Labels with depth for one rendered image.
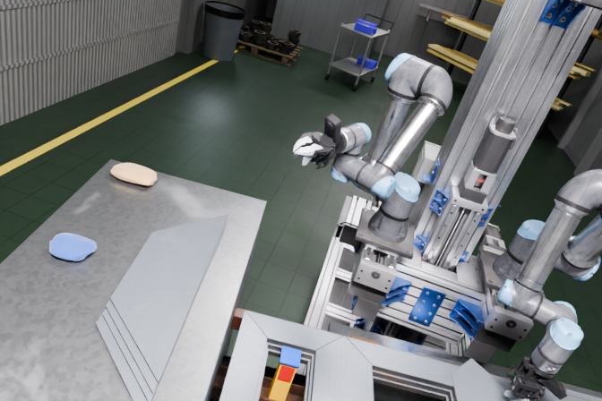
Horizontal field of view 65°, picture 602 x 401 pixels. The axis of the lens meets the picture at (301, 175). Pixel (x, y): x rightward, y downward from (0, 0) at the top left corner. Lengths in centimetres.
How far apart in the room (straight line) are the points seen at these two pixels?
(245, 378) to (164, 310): 32
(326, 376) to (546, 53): 125
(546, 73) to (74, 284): 158
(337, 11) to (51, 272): 776
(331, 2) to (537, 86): 710
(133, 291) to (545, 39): 148
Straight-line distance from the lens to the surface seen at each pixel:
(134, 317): 125
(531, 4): 177
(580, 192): 152
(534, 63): 180
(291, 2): 888
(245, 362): 146
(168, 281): 134
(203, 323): 128
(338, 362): 155
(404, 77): 165
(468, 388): 170
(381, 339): 195
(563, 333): 150
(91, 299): 133
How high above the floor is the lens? 199
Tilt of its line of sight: 28 degrees down
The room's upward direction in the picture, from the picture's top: 16 degrees clockwise
